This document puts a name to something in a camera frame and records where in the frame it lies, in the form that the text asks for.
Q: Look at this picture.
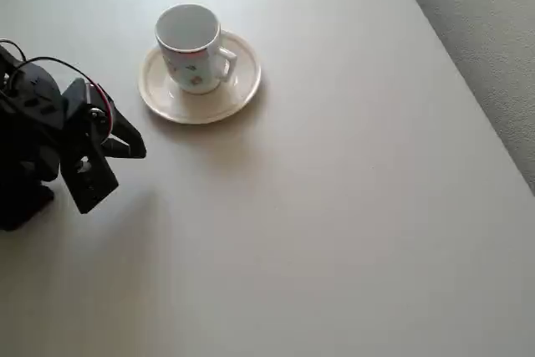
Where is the black cable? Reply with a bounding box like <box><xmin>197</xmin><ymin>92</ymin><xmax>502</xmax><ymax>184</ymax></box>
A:
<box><xmin>0</xmin><ymin>38</ymin><xmax>98</xmax><ymax>87</ymax></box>

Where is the floral white teacup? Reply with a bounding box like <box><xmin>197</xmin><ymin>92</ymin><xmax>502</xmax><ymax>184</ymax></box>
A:
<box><xmin>155</xmin><ymin>3</ymin><xmax>239</xmax><ymax>95</ymax></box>

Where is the white saucer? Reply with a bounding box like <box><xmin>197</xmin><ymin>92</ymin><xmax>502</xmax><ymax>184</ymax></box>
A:
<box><xmin>137</xmin><ymin>30</ymin><xmax>263</xmax><ymax>125</ymax></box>

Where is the red cable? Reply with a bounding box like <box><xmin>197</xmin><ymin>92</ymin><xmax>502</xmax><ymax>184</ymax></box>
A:
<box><xmin>87</xmin><ymin>82</ymin><xmax>115</xmax><ymax>141</ymax></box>

